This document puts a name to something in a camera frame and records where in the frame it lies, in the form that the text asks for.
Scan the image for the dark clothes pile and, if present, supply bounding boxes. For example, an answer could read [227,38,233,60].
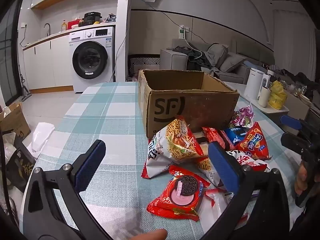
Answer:
[172,45,213,70]

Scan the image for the small open cardboard box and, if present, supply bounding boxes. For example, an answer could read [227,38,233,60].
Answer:
[282,90,313,120]

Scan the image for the blue cookie packet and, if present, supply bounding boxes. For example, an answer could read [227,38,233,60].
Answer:
[222,127,250,145]

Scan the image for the white electric kettle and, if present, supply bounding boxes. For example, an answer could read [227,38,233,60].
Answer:
[244,67,270,100]

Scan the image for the clear red-edged packet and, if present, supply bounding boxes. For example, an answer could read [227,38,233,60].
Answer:
[197,189,248,233]

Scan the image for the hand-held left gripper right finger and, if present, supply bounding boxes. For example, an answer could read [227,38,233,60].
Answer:
[200,141,293,240]

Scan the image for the white kitchen cabinet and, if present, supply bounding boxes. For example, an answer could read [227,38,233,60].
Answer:
[23,31,74,92]

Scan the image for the small red snack packet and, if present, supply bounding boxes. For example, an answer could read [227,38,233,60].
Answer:
[201,127,235,150]

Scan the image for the red cookie packet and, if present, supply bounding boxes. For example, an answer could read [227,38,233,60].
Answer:
[147,165,212,222]

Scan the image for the grey pillow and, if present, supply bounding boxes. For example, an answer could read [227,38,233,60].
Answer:
[219,52,247,73]
[205,44,229,68]

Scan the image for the purple snack bag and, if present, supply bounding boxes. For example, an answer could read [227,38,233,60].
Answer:
[229,104,255,128]

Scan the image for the red box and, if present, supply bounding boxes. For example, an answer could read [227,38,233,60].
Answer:
[67,19,84,30]

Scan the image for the grey sofa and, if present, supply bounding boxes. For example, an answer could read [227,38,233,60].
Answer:
[160,39,275,84]

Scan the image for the black shopping bag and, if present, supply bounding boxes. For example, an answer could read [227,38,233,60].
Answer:
[6,135,37,193]

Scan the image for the checked teal tablecloth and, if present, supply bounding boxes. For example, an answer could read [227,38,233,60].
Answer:
[20,81,300,240]

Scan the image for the beige cup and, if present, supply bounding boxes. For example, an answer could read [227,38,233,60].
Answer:
[258,86,272,108]

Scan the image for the black patterned basket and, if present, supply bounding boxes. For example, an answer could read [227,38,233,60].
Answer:
[127,54,160,77]

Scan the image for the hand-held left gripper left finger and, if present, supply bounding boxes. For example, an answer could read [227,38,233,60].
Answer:
[22,139,110,240]

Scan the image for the black pressure cooker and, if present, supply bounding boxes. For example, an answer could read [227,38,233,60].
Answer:
[81,12,103,27]

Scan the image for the yellow plastic bag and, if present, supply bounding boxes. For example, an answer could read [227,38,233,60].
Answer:
[269,80,288,110]

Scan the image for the white cable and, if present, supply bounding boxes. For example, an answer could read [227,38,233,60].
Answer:
[184,37,203,59]

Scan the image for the white wall charger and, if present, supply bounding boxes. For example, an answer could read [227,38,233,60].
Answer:
[178,25,190,40]

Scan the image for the person's left hand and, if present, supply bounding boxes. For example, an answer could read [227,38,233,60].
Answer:
[132,229,168,240]

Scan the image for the white washing machine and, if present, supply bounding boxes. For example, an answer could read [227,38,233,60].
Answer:
[69,26,115,93]

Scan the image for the white coffee table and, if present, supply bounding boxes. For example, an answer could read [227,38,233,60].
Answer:
[225,82,290,128]

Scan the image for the white curtain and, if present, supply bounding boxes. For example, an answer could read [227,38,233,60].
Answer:
[272,9,315,78]

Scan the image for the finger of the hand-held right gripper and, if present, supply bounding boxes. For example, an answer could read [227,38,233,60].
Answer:
[280,132,312,156]
[280,116,304,131]

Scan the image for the person's right hand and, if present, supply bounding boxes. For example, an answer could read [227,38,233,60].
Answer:
[294,160,314,196]

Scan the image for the flat cardboard box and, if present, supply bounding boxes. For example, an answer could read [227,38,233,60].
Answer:
[0,102,32,140]

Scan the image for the brown cardboard box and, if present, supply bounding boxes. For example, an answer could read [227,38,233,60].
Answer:
[138,69,240,139]

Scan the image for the wooden wall shelf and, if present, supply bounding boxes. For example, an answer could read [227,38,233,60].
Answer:
[31,0,73,10]

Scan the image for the orange-red snack bag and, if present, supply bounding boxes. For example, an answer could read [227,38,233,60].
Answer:
[234,122,273,162]

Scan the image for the white noodle snack bag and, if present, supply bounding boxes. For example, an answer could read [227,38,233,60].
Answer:
[142,116,205,179]
[195,150,270,188]

